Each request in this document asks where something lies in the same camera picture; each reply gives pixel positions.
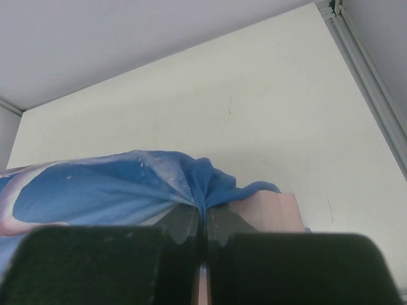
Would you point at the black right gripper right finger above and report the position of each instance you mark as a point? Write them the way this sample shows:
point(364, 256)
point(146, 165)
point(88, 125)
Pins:
point(247, 266)

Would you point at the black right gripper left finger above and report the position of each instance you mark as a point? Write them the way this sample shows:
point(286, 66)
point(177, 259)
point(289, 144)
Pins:
point(154, 264)

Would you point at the blue and pink printed pillowcase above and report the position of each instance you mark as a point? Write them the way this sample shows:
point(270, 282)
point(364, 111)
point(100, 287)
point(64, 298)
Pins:
point(136, 188)

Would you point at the left aluminium corner post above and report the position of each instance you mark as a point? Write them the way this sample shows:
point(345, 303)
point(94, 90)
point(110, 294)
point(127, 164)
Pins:
point(11, 107)

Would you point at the aluminium corner post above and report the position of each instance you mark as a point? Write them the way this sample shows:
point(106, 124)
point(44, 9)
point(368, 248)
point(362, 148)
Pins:
point(348, 39)
point(11, 107)

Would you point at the right aluminium corner post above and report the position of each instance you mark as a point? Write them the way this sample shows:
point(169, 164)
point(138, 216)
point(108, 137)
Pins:
point(348, 39)

